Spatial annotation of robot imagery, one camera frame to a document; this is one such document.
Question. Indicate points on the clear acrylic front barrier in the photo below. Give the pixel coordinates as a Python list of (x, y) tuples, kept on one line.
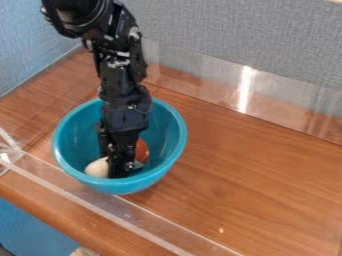
[(103, 221)]

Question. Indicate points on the clear acrylic left barrier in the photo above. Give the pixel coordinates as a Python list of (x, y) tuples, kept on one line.
[(33, 107)]

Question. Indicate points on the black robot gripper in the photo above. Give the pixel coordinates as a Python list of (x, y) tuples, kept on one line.
[(124, 119)]

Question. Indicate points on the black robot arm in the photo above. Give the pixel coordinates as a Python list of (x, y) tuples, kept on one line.
[(105, 27)]

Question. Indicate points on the clear acrylic back barrier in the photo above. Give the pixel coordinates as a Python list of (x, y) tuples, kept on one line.
[(290, 103)]

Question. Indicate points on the clear acrylic barrier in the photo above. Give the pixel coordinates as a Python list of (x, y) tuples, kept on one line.
[(33, 107), (290, 103), (103, 221)]

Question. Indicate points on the white brown toy mushroom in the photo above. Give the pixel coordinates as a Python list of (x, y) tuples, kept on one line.
[(99, 169)]

